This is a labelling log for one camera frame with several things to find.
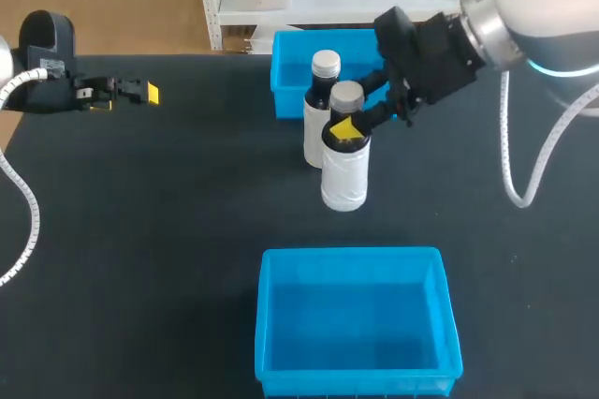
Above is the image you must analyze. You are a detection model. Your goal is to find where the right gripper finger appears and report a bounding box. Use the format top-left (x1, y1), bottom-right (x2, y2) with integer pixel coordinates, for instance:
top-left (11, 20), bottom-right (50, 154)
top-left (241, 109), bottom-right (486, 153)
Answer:
top-left (358, 68), bottom-right (390, 96)
top-left (329, 101), bottom-right (400, 143)

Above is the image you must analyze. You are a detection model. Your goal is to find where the white bottle with grey cap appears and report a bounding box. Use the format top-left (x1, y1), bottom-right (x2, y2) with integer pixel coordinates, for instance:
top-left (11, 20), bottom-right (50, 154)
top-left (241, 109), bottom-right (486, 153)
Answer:
top-left (302, 50), bottom-right (343, 170)
top-left (319, 81), bottom-right (373, 213)

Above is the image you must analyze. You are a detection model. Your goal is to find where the blue plastic bin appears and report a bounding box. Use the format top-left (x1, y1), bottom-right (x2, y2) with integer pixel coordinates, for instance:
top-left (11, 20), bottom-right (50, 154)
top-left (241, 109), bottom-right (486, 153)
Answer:
top-left (270, 29), bottom-right (390, 122)
top-left (253, 245), bottom-right (465, 399)

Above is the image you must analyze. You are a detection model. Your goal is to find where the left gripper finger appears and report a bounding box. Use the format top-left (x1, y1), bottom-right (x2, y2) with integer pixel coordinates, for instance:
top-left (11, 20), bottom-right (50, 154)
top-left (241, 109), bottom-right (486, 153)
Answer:
top-left (73, 77), bottom-right (115, 113)
top-left (111, 78), bottom-right (161, 107)

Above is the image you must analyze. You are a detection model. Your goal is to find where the white cable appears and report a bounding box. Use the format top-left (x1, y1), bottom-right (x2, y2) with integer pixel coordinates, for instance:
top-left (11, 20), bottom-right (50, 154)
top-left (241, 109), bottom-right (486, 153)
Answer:
top-left (499, 69), bottom-right (599, 210)
top-left (0, 67), bottom-right (51, 288)

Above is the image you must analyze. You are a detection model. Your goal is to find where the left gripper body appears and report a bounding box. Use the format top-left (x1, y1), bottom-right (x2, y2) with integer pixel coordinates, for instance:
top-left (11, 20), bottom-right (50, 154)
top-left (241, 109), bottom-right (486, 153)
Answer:
top-left (7, 9), bottom-right (79, 115)

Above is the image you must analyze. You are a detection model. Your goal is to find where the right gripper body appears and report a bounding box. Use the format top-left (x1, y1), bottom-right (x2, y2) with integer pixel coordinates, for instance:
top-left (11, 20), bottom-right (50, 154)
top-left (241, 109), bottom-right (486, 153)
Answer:
top-left (373, 6), bottom-right (489, 127)

